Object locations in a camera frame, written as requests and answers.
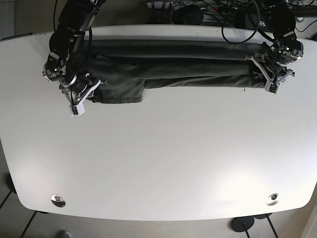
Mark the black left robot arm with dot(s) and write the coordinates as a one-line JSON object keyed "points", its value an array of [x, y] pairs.
{"points": [[271, 47]]}

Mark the left metal table grommet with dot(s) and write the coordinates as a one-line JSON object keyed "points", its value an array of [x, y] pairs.
{"points": [[58, 201]]}

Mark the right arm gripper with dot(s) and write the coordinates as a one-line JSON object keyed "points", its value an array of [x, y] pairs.
{"points": [[79, 89]]}

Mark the grey sneaker shoe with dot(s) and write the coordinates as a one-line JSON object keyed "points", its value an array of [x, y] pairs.
{"points": [[63, 234]]}

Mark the dark grey T-shirt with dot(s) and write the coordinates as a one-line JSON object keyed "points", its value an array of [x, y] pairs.
{"points": [[128, 67]]}

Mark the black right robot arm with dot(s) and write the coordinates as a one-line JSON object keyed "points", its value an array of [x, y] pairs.
{"points": [[74, 22]]}

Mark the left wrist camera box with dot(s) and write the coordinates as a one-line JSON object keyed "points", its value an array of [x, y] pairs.
{"points": [[271, 87]]}

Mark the metal table grommet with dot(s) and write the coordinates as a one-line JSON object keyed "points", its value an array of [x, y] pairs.
{"points": [[58, 201], [272, 199]]}

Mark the black round stand base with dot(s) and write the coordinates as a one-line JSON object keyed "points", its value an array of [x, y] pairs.
{"points": [[242, 224]]}

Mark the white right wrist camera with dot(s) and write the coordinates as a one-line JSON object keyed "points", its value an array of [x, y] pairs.
{"points": [[77, 110]]}

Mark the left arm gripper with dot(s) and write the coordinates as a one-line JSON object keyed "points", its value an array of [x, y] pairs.
{"points": [[272, 71]]}

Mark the right metal table grommet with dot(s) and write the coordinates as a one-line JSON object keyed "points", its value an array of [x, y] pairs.
{"points": [[272, 199]]}

